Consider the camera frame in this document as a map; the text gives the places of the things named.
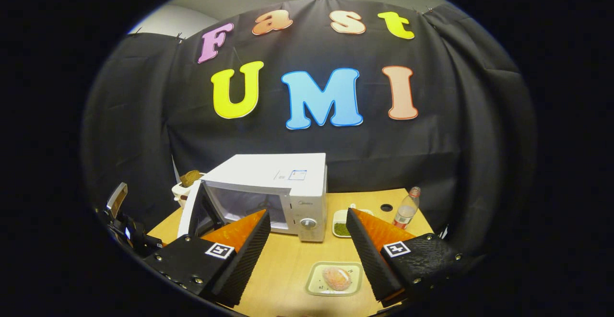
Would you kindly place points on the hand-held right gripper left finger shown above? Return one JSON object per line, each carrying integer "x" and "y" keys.
{"x": 249, "y": 259}

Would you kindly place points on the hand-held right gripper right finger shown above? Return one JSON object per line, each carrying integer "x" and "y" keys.
{"x": 369, "y": 264}

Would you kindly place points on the white microwave oven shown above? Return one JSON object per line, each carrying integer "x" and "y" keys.
{"x": 268, "y": 168}

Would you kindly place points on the white sectioned condiment dish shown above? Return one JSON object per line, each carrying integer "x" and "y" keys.
{"x": 341, "y": 229}

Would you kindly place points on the black table grommet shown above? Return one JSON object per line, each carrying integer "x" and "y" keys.
{"x": 386, "y": 207}

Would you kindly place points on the white square plate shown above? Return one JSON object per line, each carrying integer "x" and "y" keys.
{"x": 314, "y": 286}

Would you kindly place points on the clear bottle with red label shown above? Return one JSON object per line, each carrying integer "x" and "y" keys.
{"x": 405, "y": 214}

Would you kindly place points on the white toaster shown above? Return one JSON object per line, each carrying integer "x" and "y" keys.
{"x": 180, "y": 193}

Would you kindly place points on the brown toast slice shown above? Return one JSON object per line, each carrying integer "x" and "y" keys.
{"x": 191, "y": 178}

